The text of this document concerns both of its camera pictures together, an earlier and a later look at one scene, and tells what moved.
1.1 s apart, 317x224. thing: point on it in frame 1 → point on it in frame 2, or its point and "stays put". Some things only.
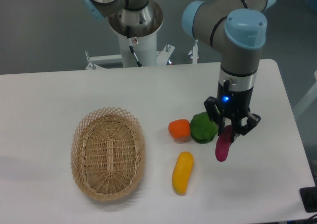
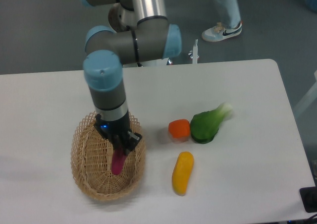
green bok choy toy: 202,130 stays put
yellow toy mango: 182,172 stays put
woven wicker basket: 108,153 stays put
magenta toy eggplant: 223,143 → 118,160
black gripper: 236,104 → 121,130
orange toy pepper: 180,128 stays put
